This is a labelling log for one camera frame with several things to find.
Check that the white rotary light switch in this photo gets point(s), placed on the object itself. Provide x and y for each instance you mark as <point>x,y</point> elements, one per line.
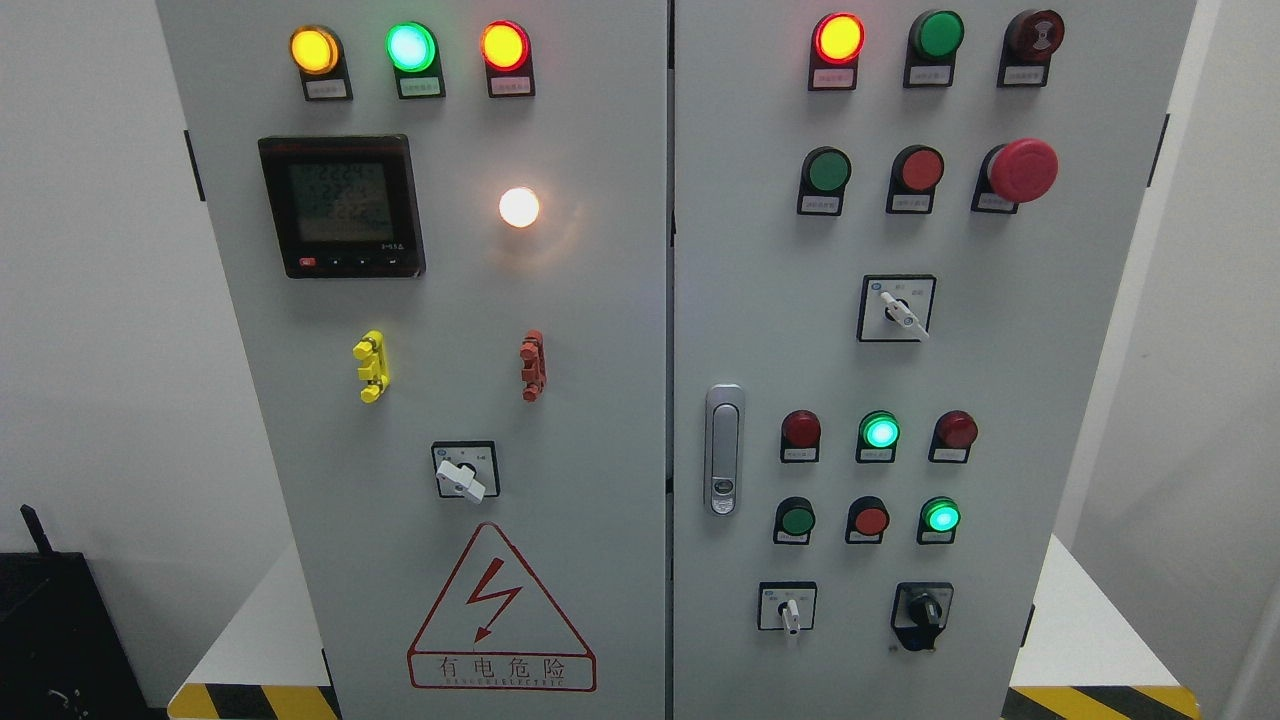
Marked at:
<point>466,469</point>

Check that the yellow indicator light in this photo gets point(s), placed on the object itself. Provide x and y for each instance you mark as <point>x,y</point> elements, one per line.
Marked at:
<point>319,56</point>

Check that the red terminal connector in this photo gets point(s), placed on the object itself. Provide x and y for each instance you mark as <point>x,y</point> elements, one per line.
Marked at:
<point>534,368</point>

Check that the dark red indicator left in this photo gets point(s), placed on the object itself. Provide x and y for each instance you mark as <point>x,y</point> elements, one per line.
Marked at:
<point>800,437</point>

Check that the dark red indicator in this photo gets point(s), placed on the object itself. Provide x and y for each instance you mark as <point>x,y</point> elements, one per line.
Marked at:
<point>954,435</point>
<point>800,437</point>

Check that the clear white indicator lamp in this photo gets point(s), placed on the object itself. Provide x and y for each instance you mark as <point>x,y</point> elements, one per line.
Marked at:
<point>519,207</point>

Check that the green push button lower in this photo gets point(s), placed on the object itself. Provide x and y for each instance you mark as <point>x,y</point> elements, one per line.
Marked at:
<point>794,521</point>

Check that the grey left cabinet door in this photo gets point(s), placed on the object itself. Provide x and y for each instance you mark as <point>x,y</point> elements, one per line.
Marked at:
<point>581,468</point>

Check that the grey cabinet door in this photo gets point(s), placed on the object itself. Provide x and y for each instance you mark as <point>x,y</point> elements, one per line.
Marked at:
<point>769,300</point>
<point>581,468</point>

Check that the lit green indicator middle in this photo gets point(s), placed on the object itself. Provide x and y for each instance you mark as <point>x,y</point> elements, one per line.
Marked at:
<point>878,435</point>

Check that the green push button upper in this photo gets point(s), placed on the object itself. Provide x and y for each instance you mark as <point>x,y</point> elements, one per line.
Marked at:
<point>823,178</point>

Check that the yellow terminal connector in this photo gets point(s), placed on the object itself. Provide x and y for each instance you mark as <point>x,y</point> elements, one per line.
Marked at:
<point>371,356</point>

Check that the red push button lower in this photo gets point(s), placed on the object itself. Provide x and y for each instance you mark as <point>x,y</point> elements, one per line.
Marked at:
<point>867,520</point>

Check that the red push button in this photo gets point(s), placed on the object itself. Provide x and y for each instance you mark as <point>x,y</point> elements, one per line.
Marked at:
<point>867,520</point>
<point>914,176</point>

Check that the grey right cabinet door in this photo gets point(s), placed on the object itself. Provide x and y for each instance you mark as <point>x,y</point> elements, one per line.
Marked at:
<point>769,300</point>

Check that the red electrical warning sticker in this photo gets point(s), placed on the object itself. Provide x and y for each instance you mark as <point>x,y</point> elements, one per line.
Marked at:
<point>495,627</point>

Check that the dark red indicator right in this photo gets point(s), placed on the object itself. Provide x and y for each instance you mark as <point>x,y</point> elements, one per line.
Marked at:
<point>954,435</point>

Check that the black digital power meter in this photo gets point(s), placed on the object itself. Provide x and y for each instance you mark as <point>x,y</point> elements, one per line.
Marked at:
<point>344,206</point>

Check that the red push button upper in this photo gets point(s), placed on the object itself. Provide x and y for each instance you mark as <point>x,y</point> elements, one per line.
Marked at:
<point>914,176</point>

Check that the lit green push button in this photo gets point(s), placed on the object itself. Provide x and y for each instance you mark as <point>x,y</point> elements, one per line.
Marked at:
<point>938,521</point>

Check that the red indicator light top left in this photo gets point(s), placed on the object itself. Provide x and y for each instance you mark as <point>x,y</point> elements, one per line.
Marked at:
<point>507,55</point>

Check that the red indicator light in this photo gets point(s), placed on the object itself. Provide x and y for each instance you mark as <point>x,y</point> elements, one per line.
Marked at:
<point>837,41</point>
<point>507,55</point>

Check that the red indicator light top right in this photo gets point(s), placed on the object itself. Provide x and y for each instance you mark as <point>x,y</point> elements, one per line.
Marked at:
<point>837,41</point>

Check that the green indicator light top left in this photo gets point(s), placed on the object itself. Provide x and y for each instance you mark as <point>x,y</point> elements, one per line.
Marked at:
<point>414,53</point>

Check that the red emergency stop button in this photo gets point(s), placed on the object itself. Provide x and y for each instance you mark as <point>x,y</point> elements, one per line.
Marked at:
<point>1020,171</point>

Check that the green indicator light unlit top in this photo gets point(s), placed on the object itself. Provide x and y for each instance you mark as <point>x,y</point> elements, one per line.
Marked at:
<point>933,41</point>

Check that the red black buzzer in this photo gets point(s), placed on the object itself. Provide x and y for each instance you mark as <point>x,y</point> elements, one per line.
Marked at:
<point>1030,40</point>

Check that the white platform with hazard stripes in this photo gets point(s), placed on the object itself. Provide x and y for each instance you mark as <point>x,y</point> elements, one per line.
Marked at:
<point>1081,660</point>

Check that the black box with antenna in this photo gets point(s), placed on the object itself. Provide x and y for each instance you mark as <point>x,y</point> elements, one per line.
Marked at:
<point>60,655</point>

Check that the silver door lock handle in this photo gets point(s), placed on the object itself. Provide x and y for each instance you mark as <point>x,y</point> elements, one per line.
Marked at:
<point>722,446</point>

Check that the white rotary selector switch upper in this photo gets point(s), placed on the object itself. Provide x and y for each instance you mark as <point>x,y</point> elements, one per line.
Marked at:
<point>896,308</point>

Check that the small white rotary switch lower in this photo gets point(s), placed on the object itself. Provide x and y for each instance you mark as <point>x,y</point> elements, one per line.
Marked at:
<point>786,607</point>

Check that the black rotary selector switch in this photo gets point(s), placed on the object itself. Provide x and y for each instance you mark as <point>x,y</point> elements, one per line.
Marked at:
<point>920,613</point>

